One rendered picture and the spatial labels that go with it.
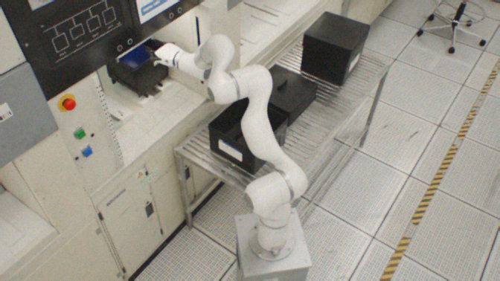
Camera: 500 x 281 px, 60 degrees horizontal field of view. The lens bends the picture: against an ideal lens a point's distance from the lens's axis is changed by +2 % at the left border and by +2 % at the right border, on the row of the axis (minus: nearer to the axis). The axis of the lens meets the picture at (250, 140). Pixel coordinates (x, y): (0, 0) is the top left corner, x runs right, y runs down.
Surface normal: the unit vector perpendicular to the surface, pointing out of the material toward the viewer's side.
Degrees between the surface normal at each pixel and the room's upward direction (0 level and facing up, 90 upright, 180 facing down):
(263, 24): 0
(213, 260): 0
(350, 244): 0
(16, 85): 90
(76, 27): 90
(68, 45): 90
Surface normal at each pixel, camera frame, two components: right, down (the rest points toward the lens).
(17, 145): 0.81, 0.44
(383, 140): 0.02, -0.67
